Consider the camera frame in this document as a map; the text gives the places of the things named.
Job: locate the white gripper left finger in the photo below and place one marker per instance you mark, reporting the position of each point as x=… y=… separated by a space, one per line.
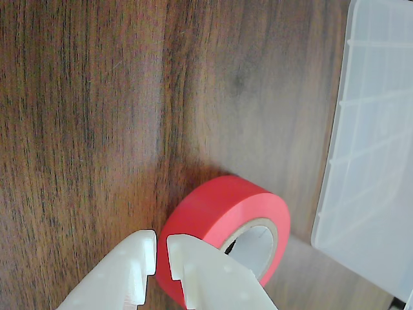
x=119 y=274

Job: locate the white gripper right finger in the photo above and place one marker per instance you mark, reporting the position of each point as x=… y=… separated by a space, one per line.
x=209 y=277

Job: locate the red tape roll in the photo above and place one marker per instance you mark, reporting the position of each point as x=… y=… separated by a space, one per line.
x=226 y=200

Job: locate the clear plastic storage box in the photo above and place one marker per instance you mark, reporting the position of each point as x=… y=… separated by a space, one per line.
x=371 y=161

